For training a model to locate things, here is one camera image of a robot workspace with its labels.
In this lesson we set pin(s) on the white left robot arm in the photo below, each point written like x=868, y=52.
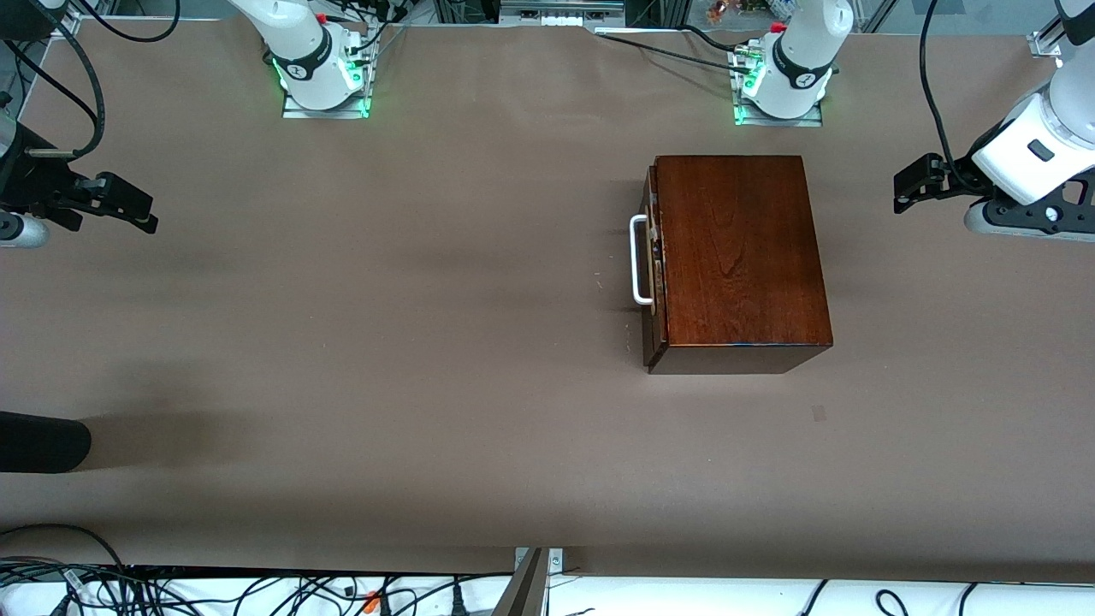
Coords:
x=804, y=51

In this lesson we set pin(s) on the aluminium frame profile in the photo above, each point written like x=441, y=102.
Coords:
x=1044, y=44
x=68, y=24

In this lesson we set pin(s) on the light wooden tray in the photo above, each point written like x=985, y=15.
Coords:
x=635, y=257

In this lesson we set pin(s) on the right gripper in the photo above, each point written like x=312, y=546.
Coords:
x=32, y=183

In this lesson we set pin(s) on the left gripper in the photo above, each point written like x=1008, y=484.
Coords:
x=958, y=174

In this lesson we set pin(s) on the black cylindrical object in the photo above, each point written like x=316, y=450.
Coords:
x=43, y=441

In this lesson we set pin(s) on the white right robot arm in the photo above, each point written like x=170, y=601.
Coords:
x=299, y=51

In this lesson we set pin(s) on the white power strip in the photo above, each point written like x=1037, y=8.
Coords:
x=560, y=19

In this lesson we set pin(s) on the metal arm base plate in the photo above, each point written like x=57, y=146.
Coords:
x=778, y=122
x=325, y=113

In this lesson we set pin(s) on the dark brown wooden cabinet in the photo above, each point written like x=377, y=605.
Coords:
x=736, y=257

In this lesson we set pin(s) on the metal table bracket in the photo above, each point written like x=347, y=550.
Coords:
x=526, y=590

